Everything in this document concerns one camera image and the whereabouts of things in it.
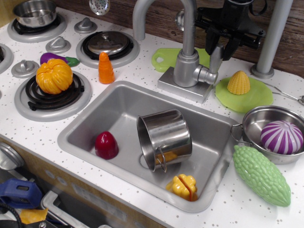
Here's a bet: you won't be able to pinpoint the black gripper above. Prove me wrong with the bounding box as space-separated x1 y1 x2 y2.
195 2 266 61

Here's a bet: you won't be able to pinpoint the back left stove burner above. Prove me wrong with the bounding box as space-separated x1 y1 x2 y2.
7 13 67 43

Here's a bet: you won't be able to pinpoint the orange toy carrot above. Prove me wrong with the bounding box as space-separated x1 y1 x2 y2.
98 52 115 84

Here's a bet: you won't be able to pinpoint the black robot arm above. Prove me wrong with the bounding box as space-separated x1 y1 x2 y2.
195 0 267 61

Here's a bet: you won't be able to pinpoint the steel bowl with handles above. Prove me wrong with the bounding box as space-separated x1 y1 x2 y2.
230 105 304 165

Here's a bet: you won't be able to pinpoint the silver stove knob top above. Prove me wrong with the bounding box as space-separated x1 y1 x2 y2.
74 18 97 34

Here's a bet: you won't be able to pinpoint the silver stove knob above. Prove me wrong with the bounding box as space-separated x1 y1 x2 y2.
11 60 39 78
46 36 71 54
74 18 97 34

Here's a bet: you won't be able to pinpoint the green round plate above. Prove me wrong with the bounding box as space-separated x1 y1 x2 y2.
215 77 274 113

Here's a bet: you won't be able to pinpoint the silver toy faucet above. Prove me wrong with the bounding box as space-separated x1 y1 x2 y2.
132 0 224 104

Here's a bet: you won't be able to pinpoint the steel pot lid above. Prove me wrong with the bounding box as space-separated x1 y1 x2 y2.
87 31 129 55

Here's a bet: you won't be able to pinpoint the green toy bitter gourd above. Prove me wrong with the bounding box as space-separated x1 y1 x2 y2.
233 145 291 207

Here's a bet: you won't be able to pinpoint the hanging silver strainer spoon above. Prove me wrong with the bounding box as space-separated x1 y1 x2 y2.
89 0 111 16

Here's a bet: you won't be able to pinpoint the front black stove burner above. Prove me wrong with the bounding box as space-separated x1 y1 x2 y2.
14 71 92 122

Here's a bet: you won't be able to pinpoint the silver oven knob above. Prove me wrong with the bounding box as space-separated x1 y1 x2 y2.
0 142 25 171

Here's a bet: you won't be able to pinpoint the silver stove knob left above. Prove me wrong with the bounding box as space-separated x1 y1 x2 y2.
11 60 39 78

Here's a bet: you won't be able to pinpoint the purple striped toy onion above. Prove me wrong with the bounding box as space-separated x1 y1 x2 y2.
260 121 304 155

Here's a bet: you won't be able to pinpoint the black cable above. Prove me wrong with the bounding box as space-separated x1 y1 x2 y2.
0 200 25 228

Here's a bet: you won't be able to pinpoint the grey vertical post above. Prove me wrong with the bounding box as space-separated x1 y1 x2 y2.
251 0 293 79

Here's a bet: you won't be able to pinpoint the yellow cloth piece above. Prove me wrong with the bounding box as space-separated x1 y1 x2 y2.
19 208 48 225

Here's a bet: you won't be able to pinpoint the silver stove knob middle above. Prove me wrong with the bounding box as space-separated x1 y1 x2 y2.
46 36 71 54

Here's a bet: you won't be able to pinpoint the back right stove burner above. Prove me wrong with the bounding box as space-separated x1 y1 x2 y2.
76 31 140 69

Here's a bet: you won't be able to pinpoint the steel pot on burner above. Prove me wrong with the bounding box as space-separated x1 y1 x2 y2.
13 0 57 28

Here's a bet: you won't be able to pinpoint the green toy cutting board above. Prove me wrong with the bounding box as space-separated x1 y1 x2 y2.
152 48 210 73

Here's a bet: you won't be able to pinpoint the metal wire utensil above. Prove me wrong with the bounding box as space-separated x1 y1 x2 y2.
263 82 304 105

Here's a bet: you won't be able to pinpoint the purple toy eggplant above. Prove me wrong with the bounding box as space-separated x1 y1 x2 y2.
40 52 80 67

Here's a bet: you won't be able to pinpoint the far left stove burner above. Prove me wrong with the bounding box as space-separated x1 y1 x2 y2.
0 44 14 74

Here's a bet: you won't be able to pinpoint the yellow toy flower vegetable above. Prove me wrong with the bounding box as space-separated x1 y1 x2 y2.
166 174 198 202

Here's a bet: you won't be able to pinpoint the blue clamp tool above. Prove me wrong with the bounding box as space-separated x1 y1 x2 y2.
0 179 43 209

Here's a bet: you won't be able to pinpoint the steel pot lying sideways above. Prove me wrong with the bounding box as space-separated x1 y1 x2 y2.
136 109 192 173

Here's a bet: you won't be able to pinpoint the hanging silver ladle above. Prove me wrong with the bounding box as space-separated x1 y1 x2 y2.
175 9 184 31

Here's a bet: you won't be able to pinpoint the silver faucet lever handle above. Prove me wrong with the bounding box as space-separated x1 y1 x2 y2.
209 44 224 74

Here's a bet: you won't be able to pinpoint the red toy pepper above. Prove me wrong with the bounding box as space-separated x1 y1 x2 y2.
95 131 119 160

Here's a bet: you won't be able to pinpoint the silver sink basin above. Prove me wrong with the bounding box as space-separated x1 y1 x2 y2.
57 81 235 213

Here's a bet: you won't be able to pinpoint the yellow toy corn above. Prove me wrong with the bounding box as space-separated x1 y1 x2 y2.
227 71 251 95

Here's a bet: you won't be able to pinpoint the orange toy pumpkin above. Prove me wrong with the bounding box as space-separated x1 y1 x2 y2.
36 59 73 95

